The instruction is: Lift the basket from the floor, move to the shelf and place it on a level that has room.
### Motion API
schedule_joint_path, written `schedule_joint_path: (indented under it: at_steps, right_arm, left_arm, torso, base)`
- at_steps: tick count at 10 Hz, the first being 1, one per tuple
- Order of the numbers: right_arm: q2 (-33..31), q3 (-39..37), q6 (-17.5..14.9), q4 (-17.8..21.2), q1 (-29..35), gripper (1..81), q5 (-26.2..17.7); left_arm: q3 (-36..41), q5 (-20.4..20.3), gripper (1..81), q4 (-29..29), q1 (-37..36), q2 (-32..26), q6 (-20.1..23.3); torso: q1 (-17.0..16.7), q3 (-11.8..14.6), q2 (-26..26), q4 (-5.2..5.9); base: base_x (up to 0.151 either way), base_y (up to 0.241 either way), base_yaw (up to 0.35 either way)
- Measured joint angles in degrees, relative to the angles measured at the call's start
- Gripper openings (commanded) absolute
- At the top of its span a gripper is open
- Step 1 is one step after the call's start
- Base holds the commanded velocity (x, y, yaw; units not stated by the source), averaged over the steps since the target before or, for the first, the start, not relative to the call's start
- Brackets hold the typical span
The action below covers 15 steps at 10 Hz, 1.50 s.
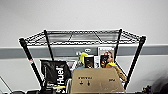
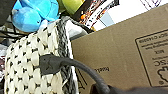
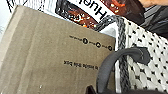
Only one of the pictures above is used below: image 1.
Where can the brown plush toy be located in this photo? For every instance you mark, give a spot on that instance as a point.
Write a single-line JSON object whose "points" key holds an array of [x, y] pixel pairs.
{"points": [[120, 74]]}

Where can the yellow slim pack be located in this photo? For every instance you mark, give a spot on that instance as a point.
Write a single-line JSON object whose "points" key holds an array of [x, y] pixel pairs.
{"points": [[83, 59]]}

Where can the black Huel bag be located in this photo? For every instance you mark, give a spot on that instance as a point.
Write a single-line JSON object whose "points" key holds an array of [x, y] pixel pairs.
{"points": [[55, 73]]}

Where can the long grey wall band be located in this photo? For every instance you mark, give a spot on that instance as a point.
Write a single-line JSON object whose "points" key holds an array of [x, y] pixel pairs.
{"points": [[13, 51]]}

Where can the black tall box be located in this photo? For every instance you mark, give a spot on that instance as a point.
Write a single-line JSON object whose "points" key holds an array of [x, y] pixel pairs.
{"points": [[89, 62]]}

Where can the white wall socket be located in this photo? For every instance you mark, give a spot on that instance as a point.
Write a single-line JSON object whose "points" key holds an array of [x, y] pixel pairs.
{"points": [[87, 50]]}

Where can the large brown cardboard box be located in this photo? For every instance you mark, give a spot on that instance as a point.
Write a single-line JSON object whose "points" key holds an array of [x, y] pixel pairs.
{"points": [[96, 81]]}

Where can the box with photo print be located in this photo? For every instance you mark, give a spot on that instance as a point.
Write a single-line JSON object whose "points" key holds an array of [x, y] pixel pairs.
{"points": [[106, 53]]}

